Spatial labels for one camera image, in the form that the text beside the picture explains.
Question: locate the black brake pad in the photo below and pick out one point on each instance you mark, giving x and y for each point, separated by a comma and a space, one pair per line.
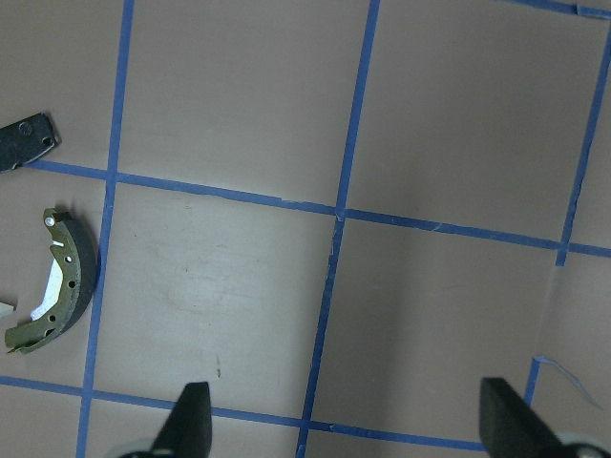
26, 140

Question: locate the green brake shoe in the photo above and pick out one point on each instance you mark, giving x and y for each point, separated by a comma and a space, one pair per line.
69, 289

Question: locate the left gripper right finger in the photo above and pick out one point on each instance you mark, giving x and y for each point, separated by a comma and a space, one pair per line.
508, 427

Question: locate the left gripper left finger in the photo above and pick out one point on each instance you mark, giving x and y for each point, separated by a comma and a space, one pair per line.
187, 431

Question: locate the white curved plastic part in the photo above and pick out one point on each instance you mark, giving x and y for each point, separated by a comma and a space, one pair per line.
6, 309

